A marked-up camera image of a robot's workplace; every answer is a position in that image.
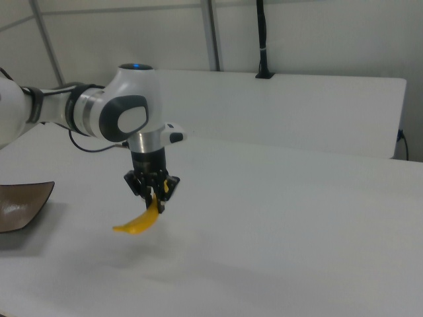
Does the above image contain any yellow banana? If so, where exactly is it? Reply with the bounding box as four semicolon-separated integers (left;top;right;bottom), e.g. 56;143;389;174
112;181;171;236

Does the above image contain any grey metal frame post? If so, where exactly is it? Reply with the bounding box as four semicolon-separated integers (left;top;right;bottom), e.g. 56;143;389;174
200;0;221;72

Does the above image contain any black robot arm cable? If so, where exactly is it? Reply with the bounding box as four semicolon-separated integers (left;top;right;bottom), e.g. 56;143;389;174
67;127;130;154

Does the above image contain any black pole with clamp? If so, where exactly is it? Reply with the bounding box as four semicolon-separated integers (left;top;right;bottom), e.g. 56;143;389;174
254;0;276;80

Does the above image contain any black hanging cable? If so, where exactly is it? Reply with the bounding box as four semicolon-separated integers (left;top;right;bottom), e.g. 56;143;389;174
397;128;410;162

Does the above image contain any brown square ceramic plate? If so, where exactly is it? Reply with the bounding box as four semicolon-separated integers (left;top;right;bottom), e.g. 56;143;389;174
0;180;56;236

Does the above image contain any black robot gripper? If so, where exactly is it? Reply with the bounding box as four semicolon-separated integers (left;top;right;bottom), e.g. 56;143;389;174
124;147;181;215

